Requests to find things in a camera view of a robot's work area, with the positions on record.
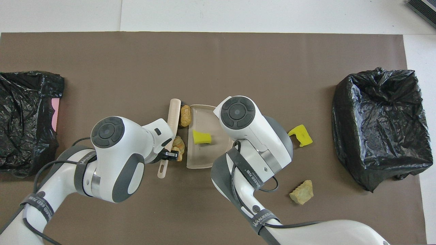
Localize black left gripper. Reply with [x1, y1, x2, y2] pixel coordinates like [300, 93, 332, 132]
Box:
[147, 150, 178, 164]

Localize beige plastic dustpan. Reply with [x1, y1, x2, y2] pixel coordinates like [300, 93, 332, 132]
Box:
[186, 104, 235, 169]

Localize flared yellow sponge piece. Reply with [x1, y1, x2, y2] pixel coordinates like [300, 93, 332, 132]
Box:
[193, 130, 212, 145]

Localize brown bread roll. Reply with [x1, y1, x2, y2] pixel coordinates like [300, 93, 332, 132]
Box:
[180, 105, 192, 127]

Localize beige brush black bristles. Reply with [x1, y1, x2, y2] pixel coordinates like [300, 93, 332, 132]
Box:
[157, 98, 181, 179]

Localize notched yellow sponge piece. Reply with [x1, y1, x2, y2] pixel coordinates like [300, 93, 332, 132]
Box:
[288, 125, 313, 147]

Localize pink bin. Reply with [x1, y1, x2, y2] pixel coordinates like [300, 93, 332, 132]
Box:
[51, 98, 62, 131]

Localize black trash bag over pink bin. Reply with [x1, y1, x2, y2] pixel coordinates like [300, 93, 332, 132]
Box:
[0, 71, 65, 178]

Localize black trash bag bin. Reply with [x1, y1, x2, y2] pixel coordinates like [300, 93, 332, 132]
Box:
[332, 67, 434, 193]

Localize brown paper mat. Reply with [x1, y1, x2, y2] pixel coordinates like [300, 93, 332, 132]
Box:
[0, 32, 428, 245]

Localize black ribbed device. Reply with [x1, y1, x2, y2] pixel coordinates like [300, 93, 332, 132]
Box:
[406, 0, 436, 29]

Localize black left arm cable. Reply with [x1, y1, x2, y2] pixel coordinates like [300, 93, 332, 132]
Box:
[0, 136, 92, 245]

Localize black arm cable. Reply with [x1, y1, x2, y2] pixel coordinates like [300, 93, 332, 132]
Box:
[0, 136, 92, 245]
[229, 140, 324, 229]

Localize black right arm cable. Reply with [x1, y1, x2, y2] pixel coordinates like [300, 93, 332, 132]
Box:
[229, 140, 324, 229]

